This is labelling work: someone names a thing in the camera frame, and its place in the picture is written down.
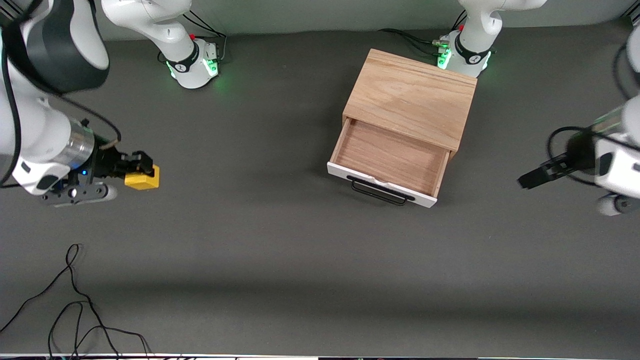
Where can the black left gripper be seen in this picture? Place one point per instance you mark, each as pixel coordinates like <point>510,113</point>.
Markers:
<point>580,150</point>

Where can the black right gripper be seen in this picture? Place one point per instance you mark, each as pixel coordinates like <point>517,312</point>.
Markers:
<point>105,163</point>

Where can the yellow cube block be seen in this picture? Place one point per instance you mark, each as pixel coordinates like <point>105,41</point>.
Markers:
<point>142,182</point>

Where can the wooden drawer white front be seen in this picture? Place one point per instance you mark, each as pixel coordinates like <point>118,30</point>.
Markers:
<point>390,155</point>

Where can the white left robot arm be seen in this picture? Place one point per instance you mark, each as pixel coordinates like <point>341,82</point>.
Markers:
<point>475,30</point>

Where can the wooden drawer cabinet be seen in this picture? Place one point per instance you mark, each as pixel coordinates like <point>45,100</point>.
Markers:
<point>410,95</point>

